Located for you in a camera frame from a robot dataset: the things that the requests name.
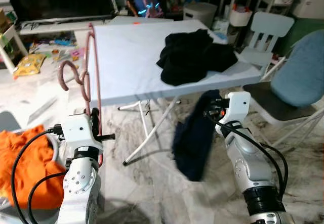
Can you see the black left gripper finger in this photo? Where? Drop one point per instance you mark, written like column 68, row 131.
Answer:
column 95, row 120

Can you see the navy blue garment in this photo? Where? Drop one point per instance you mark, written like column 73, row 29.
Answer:
column 195, row 143

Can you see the pink plastic hanger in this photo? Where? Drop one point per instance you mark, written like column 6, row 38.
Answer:
column 61, row 76

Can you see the orange garment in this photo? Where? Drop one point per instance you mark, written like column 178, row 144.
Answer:
column 30, row 163

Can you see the black garment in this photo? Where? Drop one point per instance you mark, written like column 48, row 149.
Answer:
column 197, row 57

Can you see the white folding chair dark seat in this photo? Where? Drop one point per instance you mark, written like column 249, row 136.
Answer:
column 273, row 100

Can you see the white plastic folding table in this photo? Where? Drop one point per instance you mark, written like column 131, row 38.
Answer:
column 131, row 57

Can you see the yellow soft toy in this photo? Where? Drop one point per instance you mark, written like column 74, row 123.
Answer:
column 29, row 64

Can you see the grey laundry bin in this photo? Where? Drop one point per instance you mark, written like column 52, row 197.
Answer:
column 7, row 120

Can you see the light blue cushion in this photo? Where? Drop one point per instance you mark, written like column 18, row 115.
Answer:
column 301, row 67

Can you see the white storage trolley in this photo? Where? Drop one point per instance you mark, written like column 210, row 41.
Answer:
column 240, row 16

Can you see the white round lidded bin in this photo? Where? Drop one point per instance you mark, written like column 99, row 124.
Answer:
column 200, row 14

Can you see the pale green child chair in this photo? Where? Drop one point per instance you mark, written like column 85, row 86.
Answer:
column 273, row 24

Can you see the white side table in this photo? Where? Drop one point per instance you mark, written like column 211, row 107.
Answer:
column 152, row 19

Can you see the green storage box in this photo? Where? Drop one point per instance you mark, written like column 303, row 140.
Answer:
column 309, row 27

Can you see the blue pink backpack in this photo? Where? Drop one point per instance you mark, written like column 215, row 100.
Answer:
column 148, row 1

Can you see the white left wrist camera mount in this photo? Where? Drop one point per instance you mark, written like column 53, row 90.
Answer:
column 76, row 130

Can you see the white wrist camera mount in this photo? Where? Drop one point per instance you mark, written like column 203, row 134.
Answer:
column 76, row 130
column 238, row 105

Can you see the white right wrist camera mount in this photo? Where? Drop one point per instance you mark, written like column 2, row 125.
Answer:
column 238, row 105

